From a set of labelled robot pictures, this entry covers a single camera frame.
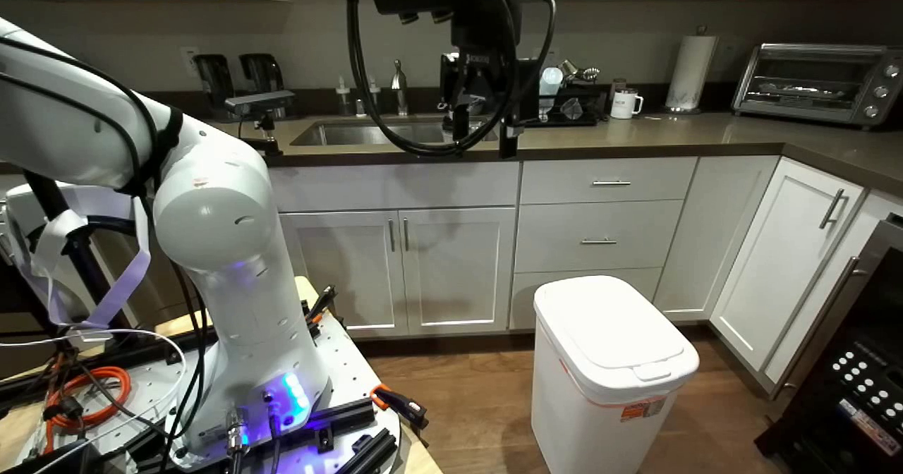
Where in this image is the silver tap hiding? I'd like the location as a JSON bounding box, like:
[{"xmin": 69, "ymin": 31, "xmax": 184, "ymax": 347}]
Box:
[{"xmin": 390, "ymin": 59, "xmax": 411, "ymax": 117}]

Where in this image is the black steel appliance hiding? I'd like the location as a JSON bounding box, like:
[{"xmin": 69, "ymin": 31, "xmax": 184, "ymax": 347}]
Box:
[{"xmin": 753, "ymin": 212, "xmax": 903, "ymax": 474}]

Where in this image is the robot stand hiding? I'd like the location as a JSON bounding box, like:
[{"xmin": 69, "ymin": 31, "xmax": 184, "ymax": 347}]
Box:
[{"xmin": 0, "ymin": 275, "xmax": 444, "ymax": 474}]

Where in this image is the orange black clamp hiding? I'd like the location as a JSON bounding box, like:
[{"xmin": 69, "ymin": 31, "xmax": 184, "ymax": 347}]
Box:
[{"xmin": 370, "ymin": 382, "xmax": 430, "ymax": 430}]

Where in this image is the white bin lid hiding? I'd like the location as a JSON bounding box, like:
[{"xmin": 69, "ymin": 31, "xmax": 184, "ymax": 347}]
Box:
[{"xmin": 533, "ymin": 275, "xmax": 701, "ymax": 407}]

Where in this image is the steel sink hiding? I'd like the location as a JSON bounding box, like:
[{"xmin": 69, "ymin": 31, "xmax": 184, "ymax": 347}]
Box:
[{"xmin": 290, "ymin": 118, "xmax": 499, "ymax": 147}]

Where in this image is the white mug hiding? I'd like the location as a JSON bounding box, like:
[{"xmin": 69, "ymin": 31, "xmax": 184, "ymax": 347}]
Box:
[{"xmin": 610, "ymin": 87, "xmax": 645, "ymax": 121}]

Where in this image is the coil of orange cable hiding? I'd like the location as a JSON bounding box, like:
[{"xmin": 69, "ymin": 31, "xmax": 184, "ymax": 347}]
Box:
[{"xmin": 41, "ymin": 365, "xmax": 133, "ymax": 455}]

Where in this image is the black dish rack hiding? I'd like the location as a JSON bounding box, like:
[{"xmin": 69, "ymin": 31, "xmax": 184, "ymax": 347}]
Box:
[{"xmin": 521, "ymin": 83, "xmax": 609, "ymax": 128}]

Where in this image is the white cable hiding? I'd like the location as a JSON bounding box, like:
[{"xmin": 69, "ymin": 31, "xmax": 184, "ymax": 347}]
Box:
[{"xmin": 0, "ymin": 328, "xmax": 188, "ymax": 474}]

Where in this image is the camera on mount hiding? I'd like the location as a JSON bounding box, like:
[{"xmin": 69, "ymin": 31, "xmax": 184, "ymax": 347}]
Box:
[{"xmin": 224, "ymin": 90, "xmax": 297, "ymax": 157}]

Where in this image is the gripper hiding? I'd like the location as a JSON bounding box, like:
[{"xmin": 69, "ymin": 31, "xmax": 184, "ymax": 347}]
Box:
[{"xmin": 444, "ymin": 0, "xmax": 524, "ymax": 159}]

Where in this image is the white bin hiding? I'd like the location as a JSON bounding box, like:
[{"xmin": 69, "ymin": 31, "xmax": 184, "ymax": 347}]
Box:
[{"xmin": 531, "ymin": 275, "xmax": 701, "ymax": 474}]

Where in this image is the silver toaster oven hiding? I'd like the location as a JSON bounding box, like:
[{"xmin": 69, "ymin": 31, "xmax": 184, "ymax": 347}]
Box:
[{"xmin": 732, "ymin": 43, "xmax": 903, "ymax": 132}]

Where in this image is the white strap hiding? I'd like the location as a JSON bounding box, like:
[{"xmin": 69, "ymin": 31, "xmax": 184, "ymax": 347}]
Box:
[{"xmin": 13, "ymin": 183, "xmax": 153, "ymax": 331}]

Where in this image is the white cabinet door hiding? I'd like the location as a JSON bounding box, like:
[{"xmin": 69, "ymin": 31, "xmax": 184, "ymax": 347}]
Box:
[
  {"xmin": 653, "ymin": 154, "xmax": 782, "ymax": 323},
  {"xmin": 280, "ymin": 211, "xmax": 410, "ymax": 339},
  {"xmin": 398, "ymin": 207, "xmax": 518, "ymax": 336},
  {"xmin": 710, "ymin": 156, "xmax": 866, "ymax": 374}
]

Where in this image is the appliance door handle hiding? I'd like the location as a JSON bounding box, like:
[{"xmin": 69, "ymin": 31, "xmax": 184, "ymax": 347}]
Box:
[{"xmin": 774, "ymin": 255, "xmax": 870, "ymax": 399}]

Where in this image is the white bottle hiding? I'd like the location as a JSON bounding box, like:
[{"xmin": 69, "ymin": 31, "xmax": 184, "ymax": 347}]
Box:
[{"xmin": 539, "ymin": 66, "xmax": 564, "ymax": 123}]

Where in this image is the paper towel roll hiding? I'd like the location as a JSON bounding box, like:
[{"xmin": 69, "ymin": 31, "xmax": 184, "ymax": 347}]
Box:
[{"xmin": 664, "ymin": 25, "xmax": 720, "ymax": 116}]

